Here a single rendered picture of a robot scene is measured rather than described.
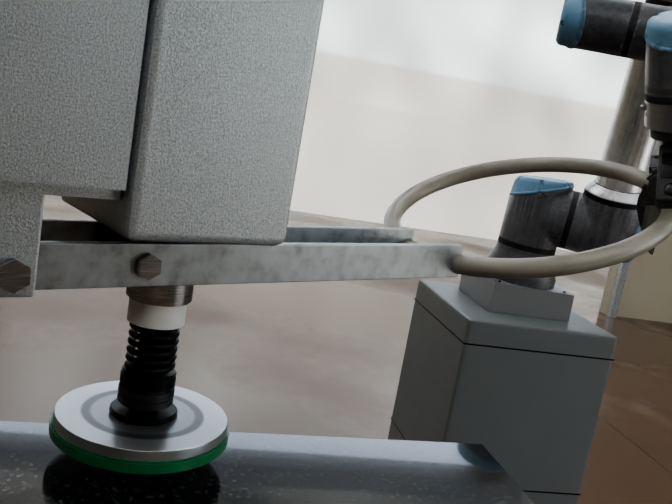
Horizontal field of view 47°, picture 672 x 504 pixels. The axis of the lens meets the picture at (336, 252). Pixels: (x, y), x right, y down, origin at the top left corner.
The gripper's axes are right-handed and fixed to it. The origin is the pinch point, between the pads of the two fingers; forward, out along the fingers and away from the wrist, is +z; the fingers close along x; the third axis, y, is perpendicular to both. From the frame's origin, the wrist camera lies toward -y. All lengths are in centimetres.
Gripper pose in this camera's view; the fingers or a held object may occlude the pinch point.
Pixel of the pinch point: (669, 249)
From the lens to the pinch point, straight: 137.4
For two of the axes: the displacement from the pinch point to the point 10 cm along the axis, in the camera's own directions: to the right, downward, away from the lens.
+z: 1.4, 9.1, 4.0
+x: -9.1, -0.4, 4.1
